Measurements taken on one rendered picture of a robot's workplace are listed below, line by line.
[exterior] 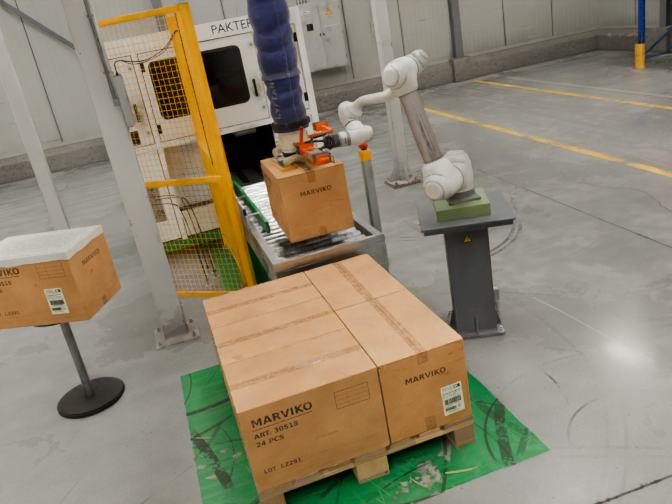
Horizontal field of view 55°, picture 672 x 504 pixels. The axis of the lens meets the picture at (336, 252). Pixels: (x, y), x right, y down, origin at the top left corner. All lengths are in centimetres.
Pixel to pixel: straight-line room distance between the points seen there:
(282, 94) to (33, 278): 170
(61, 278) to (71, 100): 892
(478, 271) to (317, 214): 99
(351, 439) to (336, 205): 153
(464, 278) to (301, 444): 148
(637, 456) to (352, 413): 120
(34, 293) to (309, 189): 159
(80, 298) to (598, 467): 262
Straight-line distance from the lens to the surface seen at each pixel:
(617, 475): 297
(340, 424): 277
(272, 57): 381
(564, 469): 298
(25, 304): 382
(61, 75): 1238
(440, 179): 334
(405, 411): 286
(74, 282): 361
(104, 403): 408
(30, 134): 639
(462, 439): 308
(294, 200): 374
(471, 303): 381
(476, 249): 367
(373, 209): 445
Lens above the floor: 197
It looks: 21 degrees down
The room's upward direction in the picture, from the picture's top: 11 degrees counter-clockwise
